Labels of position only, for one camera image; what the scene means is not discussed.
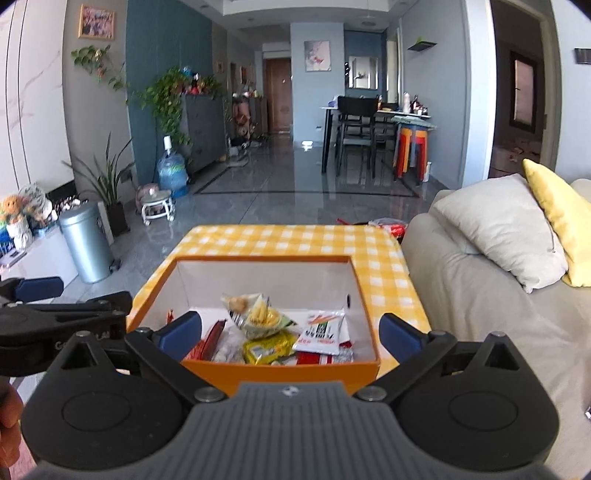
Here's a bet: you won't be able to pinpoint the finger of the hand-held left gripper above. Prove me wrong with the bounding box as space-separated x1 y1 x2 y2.
0 291 134 340
0 276 64 305

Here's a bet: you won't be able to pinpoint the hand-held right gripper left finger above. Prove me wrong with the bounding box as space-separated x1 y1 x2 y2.
58 311 230 403

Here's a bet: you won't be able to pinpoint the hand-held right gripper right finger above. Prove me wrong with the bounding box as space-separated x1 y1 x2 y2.
356 313 525 402

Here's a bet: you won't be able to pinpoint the red yellow noodle snack packet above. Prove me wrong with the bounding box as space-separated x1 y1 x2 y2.
166 308 227 361

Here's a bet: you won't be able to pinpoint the clear bag of white candies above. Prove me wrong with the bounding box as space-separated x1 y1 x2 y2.
212 328 247 363

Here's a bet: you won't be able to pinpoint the white noodle packet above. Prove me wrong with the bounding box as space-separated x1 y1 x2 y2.
293 309 347 356

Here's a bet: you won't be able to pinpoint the green yellow fries packet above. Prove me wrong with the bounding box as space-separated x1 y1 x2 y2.
222 293 298 340

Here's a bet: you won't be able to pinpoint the orange cardboard box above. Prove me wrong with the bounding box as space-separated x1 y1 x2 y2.
127 255 382 398

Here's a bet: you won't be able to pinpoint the person's left hand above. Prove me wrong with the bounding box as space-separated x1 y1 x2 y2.
0 383 24 464

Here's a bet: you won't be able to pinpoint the white low cabinet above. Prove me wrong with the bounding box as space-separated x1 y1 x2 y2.
0 226 79 296

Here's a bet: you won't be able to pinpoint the silver pedal trash can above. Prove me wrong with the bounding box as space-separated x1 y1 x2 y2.
58 200 122 284

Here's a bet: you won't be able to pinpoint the stuffed toys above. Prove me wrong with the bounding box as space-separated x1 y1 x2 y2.
0 182 58 252

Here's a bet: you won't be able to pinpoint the beige sofa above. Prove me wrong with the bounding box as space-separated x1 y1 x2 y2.
402 178 591 480

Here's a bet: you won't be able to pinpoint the red plastic bag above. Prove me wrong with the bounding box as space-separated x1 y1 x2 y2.
337 217 409 241

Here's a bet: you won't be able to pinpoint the tall leafy potted plant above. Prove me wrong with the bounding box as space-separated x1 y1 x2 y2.
62 134 137 238

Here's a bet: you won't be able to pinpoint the small white wheeled stool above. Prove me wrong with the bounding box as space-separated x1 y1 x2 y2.
136 183 177 227

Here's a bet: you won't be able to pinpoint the yellow checkered tablecloth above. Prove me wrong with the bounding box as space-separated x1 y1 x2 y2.
124 224 432 370

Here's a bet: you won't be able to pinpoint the beige pillow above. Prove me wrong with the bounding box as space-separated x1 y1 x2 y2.
431 174 568 294

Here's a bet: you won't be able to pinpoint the blue water jug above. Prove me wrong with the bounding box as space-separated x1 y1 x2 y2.
157 135 190 199

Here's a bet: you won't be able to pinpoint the stack of coloured stools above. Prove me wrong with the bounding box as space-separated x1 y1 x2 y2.
392 127 430 185

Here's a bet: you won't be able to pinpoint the yellow pillow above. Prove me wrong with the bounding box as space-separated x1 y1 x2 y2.
522 158 591 288

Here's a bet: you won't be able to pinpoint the grey drawer cabinet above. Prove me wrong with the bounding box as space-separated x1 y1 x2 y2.
178 92 229 174

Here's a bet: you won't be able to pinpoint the pink brown floor toy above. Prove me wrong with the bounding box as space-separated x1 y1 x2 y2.
231 99 254 139

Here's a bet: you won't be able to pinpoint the trailing vine plant on cabinet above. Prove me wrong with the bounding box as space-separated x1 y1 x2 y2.
134 67 227 148

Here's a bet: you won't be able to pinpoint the black dining chair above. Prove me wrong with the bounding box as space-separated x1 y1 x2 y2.
335 95 377 178

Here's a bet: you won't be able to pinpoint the dining table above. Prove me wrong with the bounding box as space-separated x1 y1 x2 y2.
321 105 437 174

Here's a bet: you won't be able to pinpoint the brown wooden door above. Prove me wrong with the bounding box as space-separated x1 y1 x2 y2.
264 58 293 134

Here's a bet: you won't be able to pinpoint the hanging wall vine plant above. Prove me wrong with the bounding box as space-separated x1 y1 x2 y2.
70 45 127 90

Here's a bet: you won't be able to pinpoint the framed wall mirror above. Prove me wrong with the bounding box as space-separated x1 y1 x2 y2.
348 55 379 90

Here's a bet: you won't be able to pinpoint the wooden framed wall picture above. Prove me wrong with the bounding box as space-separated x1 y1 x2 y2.
78 4 116 40

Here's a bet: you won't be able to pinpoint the pale pink wall picture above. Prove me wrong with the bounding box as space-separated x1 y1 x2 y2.
304 40 332 73

